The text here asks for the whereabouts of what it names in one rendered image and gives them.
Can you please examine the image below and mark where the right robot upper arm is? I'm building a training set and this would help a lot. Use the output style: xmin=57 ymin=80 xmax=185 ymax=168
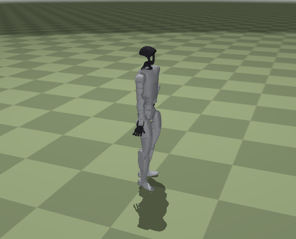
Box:
xmin=135 ymin=73 xmax=147 ymax=105

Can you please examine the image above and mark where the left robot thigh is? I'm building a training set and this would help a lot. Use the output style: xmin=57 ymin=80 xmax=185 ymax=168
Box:
xmin=151 ymin=110 xmax=162 ymax=149

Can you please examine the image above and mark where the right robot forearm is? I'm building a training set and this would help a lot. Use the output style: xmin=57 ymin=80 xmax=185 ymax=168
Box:
xmin=136 ymin=98 xmax=145 ymax=126

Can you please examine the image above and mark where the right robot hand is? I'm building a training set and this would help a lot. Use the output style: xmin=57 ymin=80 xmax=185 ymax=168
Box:
xmin=133 ymin=121 xmax=145 ymax=136

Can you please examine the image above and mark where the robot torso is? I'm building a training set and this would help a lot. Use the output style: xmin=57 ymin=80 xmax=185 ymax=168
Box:
xmin=137 ymin=65 xmax=159 ymax=120

